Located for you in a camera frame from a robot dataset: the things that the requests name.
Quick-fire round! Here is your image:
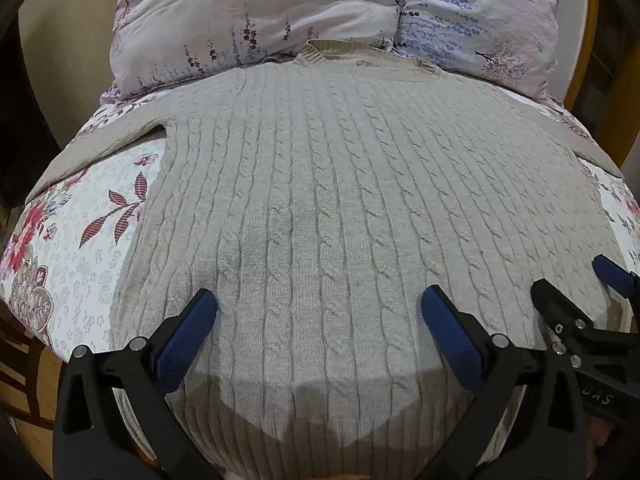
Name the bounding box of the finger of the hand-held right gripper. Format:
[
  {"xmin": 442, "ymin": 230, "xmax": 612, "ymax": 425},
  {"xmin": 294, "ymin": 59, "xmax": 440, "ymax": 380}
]
[
  {"xmin": 591, "ymin": 254, "xmax": 640, "ymax": 307},
  {"xmin": 530, "ymin": 278, "xmax": 640, "ymax": 348}
]

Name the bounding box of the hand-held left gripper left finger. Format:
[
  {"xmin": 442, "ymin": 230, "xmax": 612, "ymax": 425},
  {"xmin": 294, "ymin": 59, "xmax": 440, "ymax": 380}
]
[{"xmin": 52, "ymin": 287, "xmax": 218, "ymax": 480}]

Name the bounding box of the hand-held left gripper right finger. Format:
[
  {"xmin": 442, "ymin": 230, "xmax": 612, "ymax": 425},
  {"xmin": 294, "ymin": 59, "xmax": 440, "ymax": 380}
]
[{"xmin": 420, "ymin": 284, "xmax": 591, "ymax": 480}]

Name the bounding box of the beige cable-knit sweater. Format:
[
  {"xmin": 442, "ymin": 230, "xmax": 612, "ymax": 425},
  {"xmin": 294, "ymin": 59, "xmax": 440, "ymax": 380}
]
[{"xmin": 37, "ymin": 39, "xmax": 632, "ymax": 480}]

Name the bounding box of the white floral bed sheet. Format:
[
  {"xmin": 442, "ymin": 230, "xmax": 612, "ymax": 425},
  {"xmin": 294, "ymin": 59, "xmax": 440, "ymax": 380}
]
[{"xmin": 0, "ymin": 82, "xmax": 640, "ymax": 361}]

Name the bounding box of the wooden chair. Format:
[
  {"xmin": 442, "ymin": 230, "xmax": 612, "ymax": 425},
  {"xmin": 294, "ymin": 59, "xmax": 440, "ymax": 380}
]
[{"xmin": 0, "ymin": 305, "xmax": 68, "ymax": 433}]

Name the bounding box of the dark cabinet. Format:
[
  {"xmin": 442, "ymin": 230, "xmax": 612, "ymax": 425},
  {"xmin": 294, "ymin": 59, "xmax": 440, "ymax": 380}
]
[{"xmin": 0, "ymin": 5, "xmax": 68, "ymax": 221}]

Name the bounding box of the blue flower tree print pillow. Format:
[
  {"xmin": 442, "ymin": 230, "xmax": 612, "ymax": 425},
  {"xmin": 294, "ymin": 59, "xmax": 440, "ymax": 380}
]
[{"xmin": 394, "ymin": 0, "xmax": 572, "ymax": 107}]

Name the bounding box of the pink floral pillow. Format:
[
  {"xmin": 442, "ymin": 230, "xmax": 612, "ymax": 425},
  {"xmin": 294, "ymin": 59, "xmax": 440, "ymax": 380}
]
[{"xmin": 100, "ymin": 0, "xmax": 407, "ymax": 107}]

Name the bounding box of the wooden bed frame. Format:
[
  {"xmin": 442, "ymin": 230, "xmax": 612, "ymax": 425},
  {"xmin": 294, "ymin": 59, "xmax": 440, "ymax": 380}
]
[{"xmin": 564, "ymin": 0, "xmax": 640, "ymax": 176}]

